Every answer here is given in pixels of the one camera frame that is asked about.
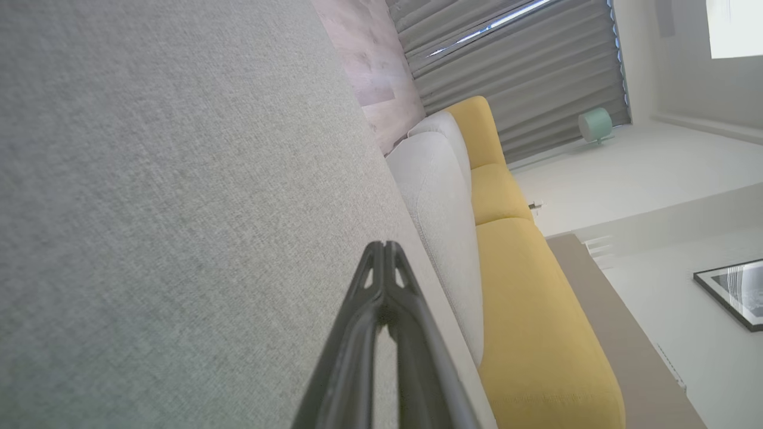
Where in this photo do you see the black framed wall picture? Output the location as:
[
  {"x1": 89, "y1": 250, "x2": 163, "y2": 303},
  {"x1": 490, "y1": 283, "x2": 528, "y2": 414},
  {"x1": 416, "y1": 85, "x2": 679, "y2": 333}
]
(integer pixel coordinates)
[{"x1": 693, "y1": 259, "x2": 763, "y2": 333}]

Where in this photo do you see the grey sofa cushion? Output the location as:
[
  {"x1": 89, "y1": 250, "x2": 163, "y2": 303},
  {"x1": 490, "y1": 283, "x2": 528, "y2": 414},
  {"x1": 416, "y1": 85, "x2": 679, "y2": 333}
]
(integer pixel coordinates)
[
  {"x1": 386, "y1": 131, "x2": 485, "y2": 368},
  {"x1": 408, "y1": 110, "x2": 473, "y2": 194}
]

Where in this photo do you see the large grey sofa seat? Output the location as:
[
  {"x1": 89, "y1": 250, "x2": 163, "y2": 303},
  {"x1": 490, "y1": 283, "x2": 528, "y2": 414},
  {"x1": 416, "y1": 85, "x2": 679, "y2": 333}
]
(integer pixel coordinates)
[{"x1": 0, "y1": 0, "x2": 497, "y2": 429}]

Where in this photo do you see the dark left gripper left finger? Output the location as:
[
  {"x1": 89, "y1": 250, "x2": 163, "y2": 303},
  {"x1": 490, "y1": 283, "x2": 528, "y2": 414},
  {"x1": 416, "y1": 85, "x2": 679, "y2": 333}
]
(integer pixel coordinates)
[{"x1": 292, "y1": 241, "x2": 388, "y2": 429}]

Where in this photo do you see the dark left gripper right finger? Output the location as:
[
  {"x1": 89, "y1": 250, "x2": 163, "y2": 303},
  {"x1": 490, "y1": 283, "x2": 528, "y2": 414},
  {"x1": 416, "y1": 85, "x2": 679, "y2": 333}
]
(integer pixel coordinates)
[{"x1": 386, "y1": 241, "x2": 477, "y2": 429}]

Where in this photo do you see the yellow sofa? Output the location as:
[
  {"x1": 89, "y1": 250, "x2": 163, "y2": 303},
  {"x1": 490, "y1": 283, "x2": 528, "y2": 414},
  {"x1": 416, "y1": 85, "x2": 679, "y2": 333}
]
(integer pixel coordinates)
[{"x1": 444, "y1": 95, "x2": 626, "y2": 429}]

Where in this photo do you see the mint shade floor lamp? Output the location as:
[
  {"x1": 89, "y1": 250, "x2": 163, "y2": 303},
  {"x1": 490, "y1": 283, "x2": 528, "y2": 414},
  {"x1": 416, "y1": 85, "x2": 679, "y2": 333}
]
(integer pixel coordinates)
[{"x1": 576, "y1": 107, "x2": 615, "y2": 147}]

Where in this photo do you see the grey pleated curtain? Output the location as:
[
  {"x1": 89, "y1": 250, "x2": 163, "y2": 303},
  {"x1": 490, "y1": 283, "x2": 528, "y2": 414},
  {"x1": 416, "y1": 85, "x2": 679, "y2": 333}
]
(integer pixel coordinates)
[
  {"x1": 386, "y1": 0, "x2": 540, "y2": 57},
  {"x1": 410, "y1": 0, "x2": 632, "y2": 165}
]

